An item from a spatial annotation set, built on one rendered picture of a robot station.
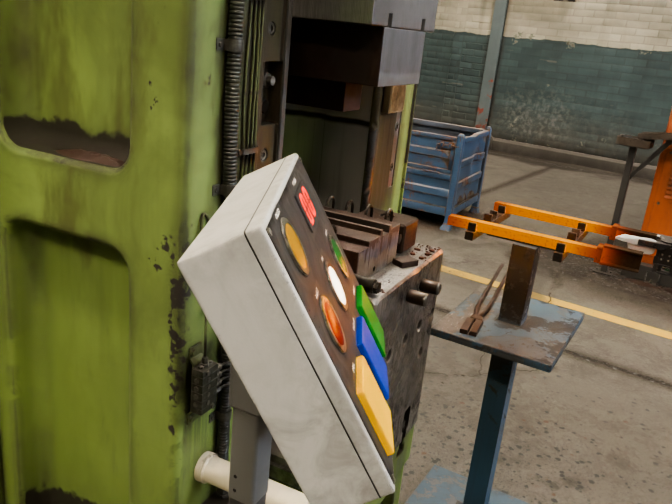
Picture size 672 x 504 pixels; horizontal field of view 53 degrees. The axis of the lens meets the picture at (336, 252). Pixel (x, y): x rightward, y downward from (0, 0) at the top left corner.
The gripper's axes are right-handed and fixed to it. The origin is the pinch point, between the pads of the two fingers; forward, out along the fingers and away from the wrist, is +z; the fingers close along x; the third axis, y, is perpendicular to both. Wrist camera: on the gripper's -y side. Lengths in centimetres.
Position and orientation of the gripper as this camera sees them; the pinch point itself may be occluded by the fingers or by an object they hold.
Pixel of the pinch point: (623, 233)
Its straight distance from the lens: 183.1
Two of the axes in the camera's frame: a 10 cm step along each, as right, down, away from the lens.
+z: -8.5, -2.5, 4.7
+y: -1.0, 9.4, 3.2
